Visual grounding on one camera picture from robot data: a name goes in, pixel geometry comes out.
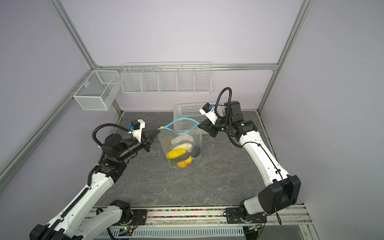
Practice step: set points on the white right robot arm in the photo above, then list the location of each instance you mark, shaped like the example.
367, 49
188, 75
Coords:
281, 189

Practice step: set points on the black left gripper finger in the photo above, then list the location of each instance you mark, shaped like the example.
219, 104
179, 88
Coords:
155, 134
147, 136

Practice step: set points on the yellow toy lemon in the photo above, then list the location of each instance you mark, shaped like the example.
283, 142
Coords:
184, 163

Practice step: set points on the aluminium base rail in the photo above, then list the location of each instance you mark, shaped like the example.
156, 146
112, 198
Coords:
184, 223

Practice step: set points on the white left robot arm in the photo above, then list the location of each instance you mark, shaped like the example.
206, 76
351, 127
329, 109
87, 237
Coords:
119, 145

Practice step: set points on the dark toy eggplant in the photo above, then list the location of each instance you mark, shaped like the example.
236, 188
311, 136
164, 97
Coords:
181, 158

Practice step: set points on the white mesh wall box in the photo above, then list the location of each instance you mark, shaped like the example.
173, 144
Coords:
99, 90

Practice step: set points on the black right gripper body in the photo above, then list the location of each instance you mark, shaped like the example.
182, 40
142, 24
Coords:
223, 126

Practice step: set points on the black toy avocado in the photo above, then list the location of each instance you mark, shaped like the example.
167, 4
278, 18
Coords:
195, 152

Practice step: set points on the clear zip top bag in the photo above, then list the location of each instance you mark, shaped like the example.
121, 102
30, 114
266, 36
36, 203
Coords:
182, 143

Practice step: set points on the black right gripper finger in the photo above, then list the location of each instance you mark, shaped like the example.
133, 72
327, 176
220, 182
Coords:
206, 122
209, 129

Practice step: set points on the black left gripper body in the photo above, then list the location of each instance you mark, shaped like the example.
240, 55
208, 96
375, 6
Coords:
133, 148

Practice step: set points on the white wire wall rack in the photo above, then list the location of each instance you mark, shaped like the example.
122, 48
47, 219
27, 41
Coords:
167, 78

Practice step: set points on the white perforated plastic basket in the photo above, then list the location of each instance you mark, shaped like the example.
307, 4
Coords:
190, 111

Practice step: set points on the white toy cucumber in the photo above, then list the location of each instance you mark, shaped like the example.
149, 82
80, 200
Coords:
185, 146

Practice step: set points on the yellow toy corn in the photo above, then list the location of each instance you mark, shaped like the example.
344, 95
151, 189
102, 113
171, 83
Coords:
175, 153

